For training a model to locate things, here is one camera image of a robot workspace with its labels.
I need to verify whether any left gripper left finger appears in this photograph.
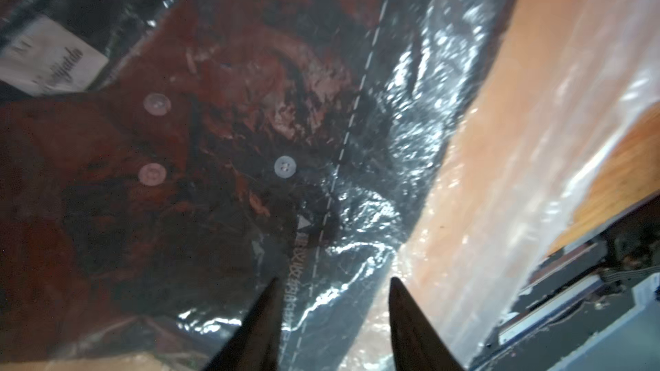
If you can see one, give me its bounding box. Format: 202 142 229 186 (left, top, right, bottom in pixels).
203 278 284 371

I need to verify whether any clear plastic vacuum bag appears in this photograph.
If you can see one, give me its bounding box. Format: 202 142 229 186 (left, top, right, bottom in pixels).
2 0 659 370

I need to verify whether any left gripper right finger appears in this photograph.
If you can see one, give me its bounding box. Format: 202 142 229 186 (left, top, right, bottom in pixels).
388 277 463 371

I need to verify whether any black shirt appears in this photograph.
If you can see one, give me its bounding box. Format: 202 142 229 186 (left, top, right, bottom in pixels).
1 0 514 370

